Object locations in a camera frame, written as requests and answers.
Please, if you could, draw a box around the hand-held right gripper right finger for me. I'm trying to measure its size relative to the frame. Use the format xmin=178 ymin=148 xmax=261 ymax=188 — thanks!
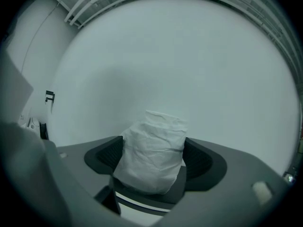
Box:
xmin=183 ymin=137 xmax=228 ymax=192

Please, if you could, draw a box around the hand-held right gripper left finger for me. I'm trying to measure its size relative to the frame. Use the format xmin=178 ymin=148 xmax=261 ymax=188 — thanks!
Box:
xmin=83 ymin=135 xmax=124 ymax=175

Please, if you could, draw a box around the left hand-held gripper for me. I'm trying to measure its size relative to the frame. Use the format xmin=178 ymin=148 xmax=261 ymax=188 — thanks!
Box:
xmin=0 ymin=47 xmax=35 ymax=125

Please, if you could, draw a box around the white toilet paper roll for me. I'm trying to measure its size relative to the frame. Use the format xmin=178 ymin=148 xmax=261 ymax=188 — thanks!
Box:
xmin=113 ymin=109 xmax=189 ymax=195

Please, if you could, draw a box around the black wall hook bracket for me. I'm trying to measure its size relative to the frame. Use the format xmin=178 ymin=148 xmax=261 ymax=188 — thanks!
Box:
xmin=45 ymin=90 xmax=57 ymax=114

